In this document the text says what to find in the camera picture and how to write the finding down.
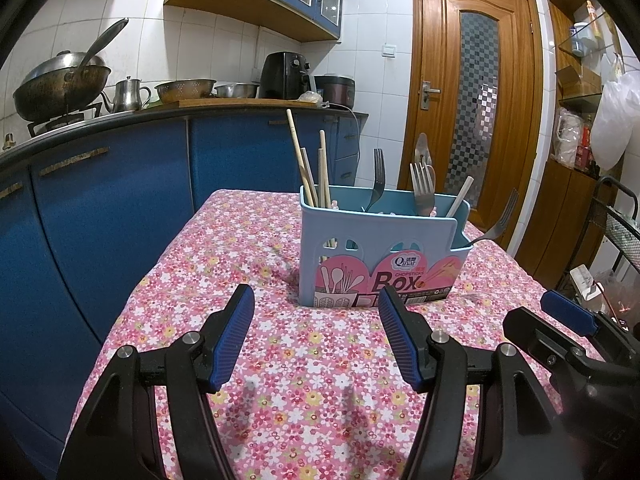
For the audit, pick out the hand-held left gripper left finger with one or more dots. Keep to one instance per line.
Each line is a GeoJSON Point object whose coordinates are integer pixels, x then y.
{"type": "Point", "coordinates": [230, 340]}

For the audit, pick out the white power strip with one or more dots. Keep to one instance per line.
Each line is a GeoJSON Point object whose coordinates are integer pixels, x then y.
{"type": "Point", "coordinates": [587, 282]}

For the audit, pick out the metal colander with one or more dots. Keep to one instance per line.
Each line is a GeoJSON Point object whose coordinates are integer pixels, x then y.
{"type": "Point", "coordinates": [185, 91]}

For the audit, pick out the black kitchen countertop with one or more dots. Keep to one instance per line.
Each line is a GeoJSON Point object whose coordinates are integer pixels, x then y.
{"type": "Point", "coordinates": [150, 115]}

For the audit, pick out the wooden shelf unit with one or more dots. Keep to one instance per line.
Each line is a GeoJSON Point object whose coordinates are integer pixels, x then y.
{"type": "Point", "coordinates": [555, 210]}

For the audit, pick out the metal wok lid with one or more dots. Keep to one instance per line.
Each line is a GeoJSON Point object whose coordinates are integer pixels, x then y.
{"type": "Point", "coordinates": [50, 65]}

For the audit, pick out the wooden door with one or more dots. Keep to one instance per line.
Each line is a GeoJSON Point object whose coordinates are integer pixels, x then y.
{"type": "Point", "coordinates": [435, 185]}

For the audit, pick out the gas stove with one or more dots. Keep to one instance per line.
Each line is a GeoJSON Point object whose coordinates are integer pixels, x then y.
{"type": "Point", "coordinates": [60, 122]}

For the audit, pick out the metal kettle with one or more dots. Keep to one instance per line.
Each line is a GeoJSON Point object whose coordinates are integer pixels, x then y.
{"type": "Point", "coordinates": [127, 97]}

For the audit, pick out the dark metal wok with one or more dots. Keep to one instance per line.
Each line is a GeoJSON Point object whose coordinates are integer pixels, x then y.
{"type": "Point", "coordinates": [55, 95]}

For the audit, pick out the dark rice cooker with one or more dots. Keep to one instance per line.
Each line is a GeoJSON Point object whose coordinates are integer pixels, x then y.
{"type": "Point", "coordinates": [337, 91]}

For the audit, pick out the small clear plastic bag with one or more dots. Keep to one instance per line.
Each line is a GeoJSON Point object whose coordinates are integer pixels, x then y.
{"type": "Point", "coordinates": [310, 98]}

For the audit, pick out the large white plastic bag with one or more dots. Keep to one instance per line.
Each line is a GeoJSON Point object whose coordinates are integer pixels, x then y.
{"type": "Point", "coordinates": [617, 120]}

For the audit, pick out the cardboard box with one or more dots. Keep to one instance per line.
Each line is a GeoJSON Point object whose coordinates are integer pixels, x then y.
{"type": "Point", "coordinates": [577, 82]}

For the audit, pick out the yellow bottle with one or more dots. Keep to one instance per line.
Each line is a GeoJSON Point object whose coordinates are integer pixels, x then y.
{"type": "Point", "coordinates": [593, 20]}

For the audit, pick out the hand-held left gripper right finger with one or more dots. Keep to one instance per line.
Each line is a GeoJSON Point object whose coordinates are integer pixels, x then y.
{"type": "Point", "coordinates": [402, 340]}

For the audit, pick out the metal fork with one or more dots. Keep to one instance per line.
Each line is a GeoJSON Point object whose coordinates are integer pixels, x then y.
{"type": "Point", "coordinates": [377, 175]}
{"type": "Point", "coordinates": [500, 225]}
{"type": "Point", "coordinates": [421, 192]}

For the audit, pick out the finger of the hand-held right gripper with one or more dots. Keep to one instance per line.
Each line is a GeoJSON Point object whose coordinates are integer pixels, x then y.
{"type": "Point", "coordinates": [545, 342]}
{"type": "Point", "coordinates": [570, 315]}

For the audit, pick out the white bag with red print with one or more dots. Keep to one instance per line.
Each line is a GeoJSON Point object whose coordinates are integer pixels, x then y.
{"type": "Point", "coordinates": [569, 137]}

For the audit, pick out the clear plastic container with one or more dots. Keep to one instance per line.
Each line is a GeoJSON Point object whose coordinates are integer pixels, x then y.
{"type": "Point", "coordinates": [582, 40]}

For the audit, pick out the black air fryer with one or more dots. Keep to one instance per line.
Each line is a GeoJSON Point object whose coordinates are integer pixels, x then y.
{"type": "Point", "coordinates": [285, 77]}

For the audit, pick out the light blue utensil box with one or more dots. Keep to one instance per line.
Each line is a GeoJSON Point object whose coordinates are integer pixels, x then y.
{"type": "Point", "coordinates": [340, 230]}

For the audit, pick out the wooden cutting board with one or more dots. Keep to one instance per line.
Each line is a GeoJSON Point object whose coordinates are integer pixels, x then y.
{"type": "Point", "coordinates": [225, 102]}

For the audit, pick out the white light switch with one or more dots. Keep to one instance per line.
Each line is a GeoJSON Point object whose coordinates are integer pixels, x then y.
{"type": "Point", "coordinates": [390, 51]}

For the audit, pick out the pink floral tablecloth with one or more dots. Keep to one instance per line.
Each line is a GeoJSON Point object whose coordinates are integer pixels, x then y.
{"type": "Point", "coordinates": [300, 360]}

